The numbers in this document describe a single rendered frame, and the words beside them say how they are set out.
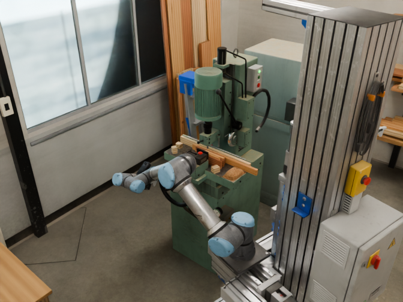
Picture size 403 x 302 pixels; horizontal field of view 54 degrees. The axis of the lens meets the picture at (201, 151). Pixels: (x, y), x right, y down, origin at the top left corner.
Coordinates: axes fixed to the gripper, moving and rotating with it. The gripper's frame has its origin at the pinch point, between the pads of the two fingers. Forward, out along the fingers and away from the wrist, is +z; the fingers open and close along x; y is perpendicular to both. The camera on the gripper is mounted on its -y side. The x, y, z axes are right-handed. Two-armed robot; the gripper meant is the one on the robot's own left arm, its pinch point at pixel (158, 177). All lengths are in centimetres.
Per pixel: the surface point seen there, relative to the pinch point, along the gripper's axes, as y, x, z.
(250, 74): -80, 26, 33
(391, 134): -74, 82, 209
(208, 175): -9.4, 22.4, 22.2
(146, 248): 70, -36, 50
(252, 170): -20, 46, 34
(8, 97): -23, -102, -54
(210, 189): 0.2, 23.2, 27.5
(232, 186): -8.4, 42.0, 23.1
